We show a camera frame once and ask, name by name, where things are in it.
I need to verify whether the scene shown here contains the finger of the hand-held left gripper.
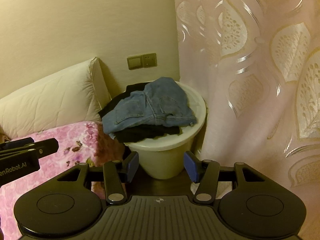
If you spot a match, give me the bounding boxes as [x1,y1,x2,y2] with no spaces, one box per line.
[0,137,35,150]
[0,138,59,159]

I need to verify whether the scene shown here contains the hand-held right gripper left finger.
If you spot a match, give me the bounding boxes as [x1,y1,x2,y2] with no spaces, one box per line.
[57,151,139,205]

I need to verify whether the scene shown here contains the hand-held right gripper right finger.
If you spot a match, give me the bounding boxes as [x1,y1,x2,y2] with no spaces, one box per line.
[183,151,265,203]

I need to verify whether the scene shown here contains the white plastic bucket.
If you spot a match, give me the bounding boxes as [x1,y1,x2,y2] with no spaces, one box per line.
[124,81,207,180]

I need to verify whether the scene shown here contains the blue jeans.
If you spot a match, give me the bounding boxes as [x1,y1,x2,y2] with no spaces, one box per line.
[102,77,197,135]

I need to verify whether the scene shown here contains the pink floral blanket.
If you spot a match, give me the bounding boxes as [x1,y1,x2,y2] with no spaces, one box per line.
[0,121,130,233]

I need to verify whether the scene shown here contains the black garment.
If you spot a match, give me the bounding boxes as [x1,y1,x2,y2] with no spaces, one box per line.
[98,84,180,144]

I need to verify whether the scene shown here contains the white pillow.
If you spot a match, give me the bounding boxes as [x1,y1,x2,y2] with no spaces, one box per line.
[0,57,112,140]

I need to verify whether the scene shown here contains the pale patterned curtain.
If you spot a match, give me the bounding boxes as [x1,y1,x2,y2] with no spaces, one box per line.
[172,0,320,200]

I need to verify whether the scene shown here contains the beige wall switch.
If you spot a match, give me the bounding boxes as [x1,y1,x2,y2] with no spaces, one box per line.
[127,55,142,70]

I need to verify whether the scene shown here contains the beige wall socket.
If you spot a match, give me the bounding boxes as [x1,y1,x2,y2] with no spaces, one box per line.
[141,53,157,68]

